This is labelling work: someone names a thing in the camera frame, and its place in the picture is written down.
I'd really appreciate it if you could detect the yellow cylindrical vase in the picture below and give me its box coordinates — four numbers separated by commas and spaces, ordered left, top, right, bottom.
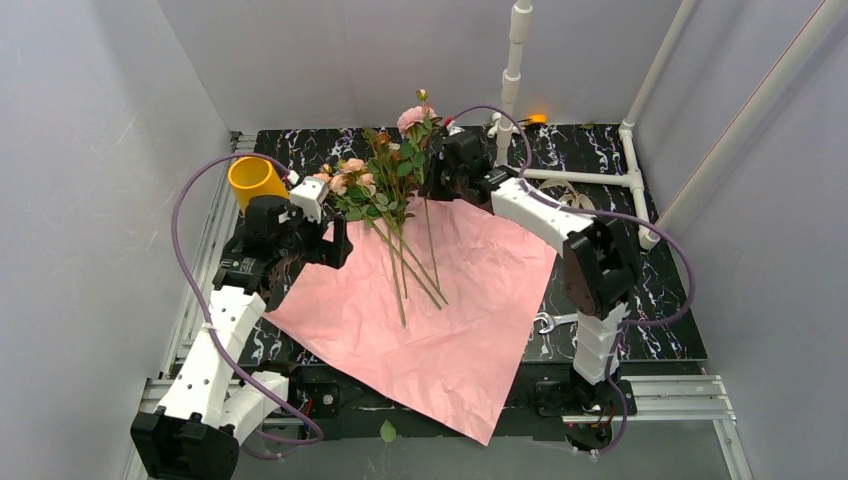
227, 156, 289, 214

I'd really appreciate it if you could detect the pink rose bouquet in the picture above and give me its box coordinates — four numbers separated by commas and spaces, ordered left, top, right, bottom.
313, 89, 448, 326

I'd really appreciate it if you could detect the pink wrapping paper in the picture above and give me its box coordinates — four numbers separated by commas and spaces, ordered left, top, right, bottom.
268, 201, 556, 445

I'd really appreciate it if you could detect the cream ribbon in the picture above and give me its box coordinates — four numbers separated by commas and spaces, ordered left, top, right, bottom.
539, 179, 597, 212

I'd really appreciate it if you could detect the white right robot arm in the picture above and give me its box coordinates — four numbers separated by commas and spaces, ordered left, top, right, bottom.
421, 131, 637, 416

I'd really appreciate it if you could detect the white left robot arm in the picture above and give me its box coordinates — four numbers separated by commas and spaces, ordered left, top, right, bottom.
130, 196, 353, 479

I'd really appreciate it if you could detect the orange round object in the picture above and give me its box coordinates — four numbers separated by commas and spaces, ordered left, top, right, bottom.
525, 114, 548, 125

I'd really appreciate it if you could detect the silver open-end wrench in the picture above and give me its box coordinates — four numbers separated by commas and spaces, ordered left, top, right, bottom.
534, 312, 579, 335

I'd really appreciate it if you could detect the green fallen leaf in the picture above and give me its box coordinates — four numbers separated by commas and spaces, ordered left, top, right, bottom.
379, 420, 397, 443

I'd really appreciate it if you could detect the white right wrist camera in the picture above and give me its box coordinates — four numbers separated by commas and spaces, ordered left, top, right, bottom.
442, 117, 465, 139

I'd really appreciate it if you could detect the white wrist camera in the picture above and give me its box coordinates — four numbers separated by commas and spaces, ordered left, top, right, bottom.
442, 117, 465, 139
289, 176, 329, 223

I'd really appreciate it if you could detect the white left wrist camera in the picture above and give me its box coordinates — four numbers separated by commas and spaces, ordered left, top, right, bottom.
289, 176, 329, 223

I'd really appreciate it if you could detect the white PVC pipe frame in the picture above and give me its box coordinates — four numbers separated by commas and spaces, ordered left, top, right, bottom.
516, 1, 847, 256

